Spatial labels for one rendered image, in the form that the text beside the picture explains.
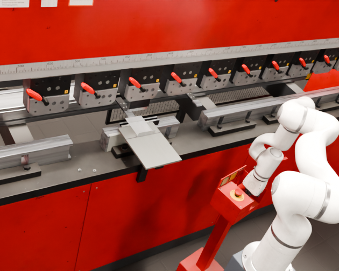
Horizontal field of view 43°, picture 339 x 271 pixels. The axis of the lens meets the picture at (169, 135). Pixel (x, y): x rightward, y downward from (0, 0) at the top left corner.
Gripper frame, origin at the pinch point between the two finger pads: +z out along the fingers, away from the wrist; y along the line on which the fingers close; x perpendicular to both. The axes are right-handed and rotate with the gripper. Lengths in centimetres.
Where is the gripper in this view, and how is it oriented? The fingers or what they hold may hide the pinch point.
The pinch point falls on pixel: (247, 194)
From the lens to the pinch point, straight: 223.7
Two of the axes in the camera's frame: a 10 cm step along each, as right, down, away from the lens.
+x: 7.1, -2.9, 6.4
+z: -3.0, 7.0, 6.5
